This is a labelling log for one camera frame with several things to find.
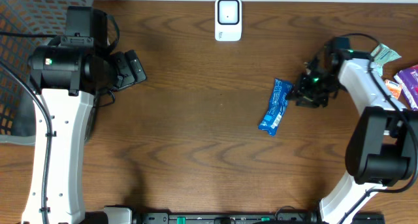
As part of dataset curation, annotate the blue oreo cookie pack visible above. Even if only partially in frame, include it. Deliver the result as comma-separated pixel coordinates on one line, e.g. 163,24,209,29
258,78,293,136

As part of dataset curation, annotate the green wet tissue pack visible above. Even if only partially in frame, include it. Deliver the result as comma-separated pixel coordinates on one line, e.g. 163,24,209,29
371,44,402,76

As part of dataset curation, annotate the orange tissue pack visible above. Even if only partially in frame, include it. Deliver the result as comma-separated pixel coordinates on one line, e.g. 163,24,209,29
384,79,402,99

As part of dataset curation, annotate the purple sanitary pad pack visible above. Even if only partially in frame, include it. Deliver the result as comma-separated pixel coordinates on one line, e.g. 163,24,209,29
394,65,418,111

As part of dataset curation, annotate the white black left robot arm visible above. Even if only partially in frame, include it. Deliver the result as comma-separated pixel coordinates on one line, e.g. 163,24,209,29
21,6,146,223

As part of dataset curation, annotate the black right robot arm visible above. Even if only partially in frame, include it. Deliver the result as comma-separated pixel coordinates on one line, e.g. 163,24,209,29
287,33,417,223

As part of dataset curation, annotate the grey plastic mesh basket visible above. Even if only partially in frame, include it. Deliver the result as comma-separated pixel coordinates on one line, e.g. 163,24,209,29
1,0,93,146

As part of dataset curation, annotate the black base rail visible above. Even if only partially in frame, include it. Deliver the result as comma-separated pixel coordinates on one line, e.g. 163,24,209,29
130,212,385,224

